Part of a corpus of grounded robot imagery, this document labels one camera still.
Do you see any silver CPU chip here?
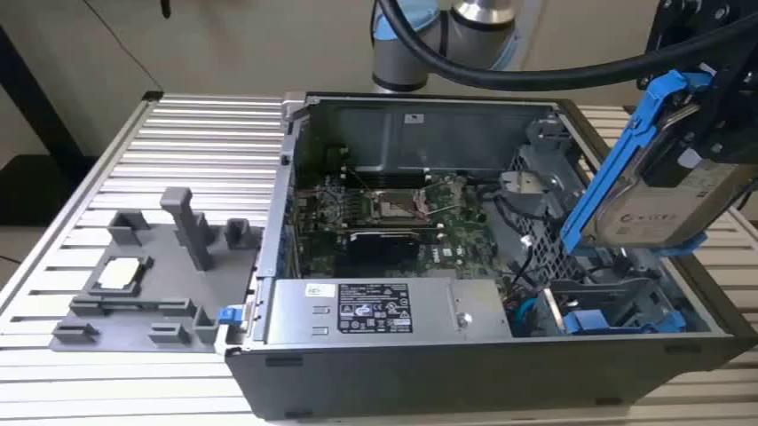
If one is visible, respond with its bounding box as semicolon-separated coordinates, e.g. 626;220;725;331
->
97;257;143;288

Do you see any black disk wire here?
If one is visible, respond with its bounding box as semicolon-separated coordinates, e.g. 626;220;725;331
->
583;264;629;285

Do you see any thin black wire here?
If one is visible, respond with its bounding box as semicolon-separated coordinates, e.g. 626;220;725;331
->
507;237;538;292

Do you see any silver power supply unit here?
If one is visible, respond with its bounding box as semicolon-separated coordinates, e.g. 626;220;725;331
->
263;278;511;345

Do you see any hard disk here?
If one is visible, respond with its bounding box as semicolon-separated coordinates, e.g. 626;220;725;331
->
559;68;751;259

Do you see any blue disk carrier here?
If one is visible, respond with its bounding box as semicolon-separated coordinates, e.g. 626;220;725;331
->
564;310;677;335

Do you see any blue data wire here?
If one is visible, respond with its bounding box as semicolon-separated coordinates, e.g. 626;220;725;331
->
512;296;539;332

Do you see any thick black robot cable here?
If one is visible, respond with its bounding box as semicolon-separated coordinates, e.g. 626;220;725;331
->
372;0;758;92

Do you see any perforated metal disk bay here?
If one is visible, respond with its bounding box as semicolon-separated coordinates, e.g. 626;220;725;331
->
482;110;599;285

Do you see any green motherboard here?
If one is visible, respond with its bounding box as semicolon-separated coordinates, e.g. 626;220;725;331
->
292;170;511;283

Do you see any silver metal bracket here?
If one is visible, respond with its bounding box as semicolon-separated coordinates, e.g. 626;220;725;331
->
499;170;563;197

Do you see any black PSU label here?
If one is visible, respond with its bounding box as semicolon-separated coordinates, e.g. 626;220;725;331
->
335;281;415;335

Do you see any CPU socket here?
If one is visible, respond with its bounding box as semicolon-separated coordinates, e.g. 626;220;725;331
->
362;188;436;223

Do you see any black open PC case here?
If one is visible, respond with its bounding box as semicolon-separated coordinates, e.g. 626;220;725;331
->
224;91;758;421

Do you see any gray plastic parts rack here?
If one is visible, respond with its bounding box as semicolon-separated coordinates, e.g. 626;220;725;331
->
49;185;266;354

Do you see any black graphics card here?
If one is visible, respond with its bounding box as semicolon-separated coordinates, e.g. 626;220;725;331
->
336;228;443;274

